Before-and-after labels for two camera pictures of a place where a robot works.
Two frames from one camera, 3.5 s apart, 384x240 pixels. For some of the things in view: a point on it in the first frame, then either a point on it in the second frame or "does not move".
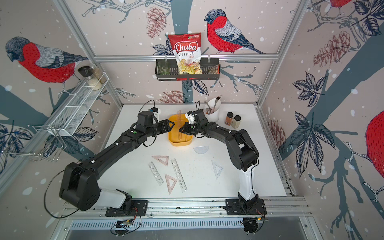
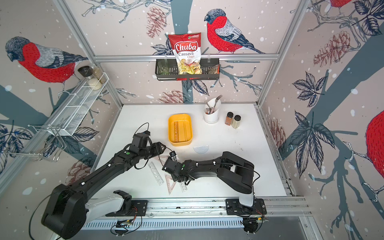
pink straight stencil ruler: [179, 124] to [176, 131]
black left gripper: [167, 127] to [158, 149]
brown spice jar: [229, 118] does not move
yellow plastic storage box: [176, 138] does not move
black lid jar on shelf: [86, 71] does not move
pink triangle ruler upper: [162, 159] does not move
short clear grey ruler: [156, 173] does not move
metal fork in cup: [216, 101] does not move
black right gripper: [185, 130] to [174, 179]
